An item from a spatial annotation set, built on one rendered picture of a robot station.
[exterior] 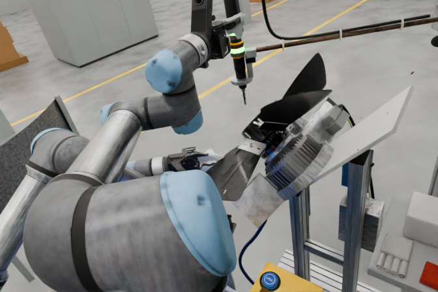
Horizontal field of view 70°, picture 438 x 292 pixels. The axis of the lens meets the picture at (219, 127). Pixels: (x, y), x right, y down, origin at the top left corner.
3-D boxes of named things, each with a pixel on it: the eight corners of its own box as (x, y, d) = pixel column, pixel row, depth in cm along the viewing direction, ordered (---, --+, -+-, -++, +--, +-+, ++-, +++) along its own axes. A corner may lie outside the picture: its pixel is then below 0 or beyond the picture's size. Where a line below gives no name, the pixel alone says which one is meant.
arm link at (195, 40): (167, 40, 70) (199, 38, 66) (177, 32, 73) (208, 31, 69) (175, 71, 74) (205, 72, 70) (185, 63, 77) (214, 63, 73)
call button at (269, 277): (280, 279, 83) (279, 276, 82) (273, 292, 80) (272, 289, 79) (266, 272, 85) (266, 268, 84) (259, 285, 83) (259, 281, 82)
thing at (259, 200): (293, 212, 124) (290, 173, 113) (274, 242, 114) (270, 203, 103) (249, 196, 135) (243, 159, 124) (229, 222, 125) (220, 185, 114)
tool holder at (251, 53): (258, 73, 102) (254, 43, 97) (260, 82, 96) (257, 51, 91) (230, 77, 103) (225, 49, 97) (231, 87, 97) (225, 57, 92)
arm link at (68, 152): (92, 138, 76) (195, 194, 114) (69, 129, 83) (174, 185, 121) (67, 182, 73) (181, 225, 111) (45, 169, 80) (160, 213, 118)
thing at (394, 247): (412, 244, 106) (414, 240, 105) (404, 281, 97) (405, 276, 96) (385, 234, 111) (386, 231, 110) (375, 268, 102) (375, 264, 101)
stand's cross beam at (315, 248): (347, 259, 140) (348, 254, 137) (345, 266, 137) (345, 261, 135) (307, 243, 150) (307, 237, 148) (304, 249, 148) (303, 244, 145)
